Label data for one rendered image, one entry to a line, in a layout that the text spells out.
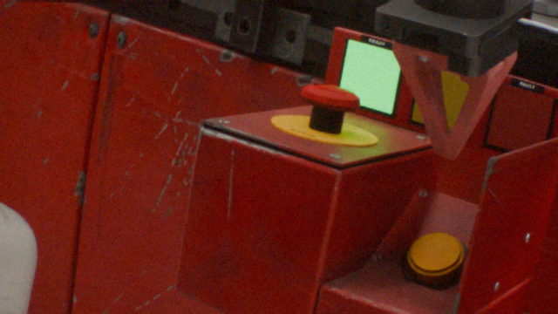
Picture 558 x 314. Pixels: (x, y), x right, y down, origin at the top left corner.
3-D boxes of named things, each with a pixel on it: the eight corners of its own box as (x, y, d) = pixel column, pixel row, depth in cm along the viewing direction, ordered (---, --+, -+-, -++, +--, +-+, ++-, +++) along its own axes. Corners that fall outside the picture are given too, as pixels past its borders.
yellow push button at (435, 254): (398, 284, 73) (396, 262, 72) (425, 245, 76) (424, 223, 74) (448, 301, 72) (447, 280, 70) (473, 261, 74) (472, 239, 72)
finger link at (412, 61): (520, 145, 71) (535, 10, 67) (479, 185, 66) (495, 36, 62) (430, 118, 74) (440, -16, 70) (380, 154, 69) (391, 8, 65)
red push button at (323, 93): (282, 134, 75) (291, 81, 74) (312, 129, 79) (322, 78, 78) (334, 151, 73) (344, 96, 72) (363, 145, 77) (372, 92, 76)
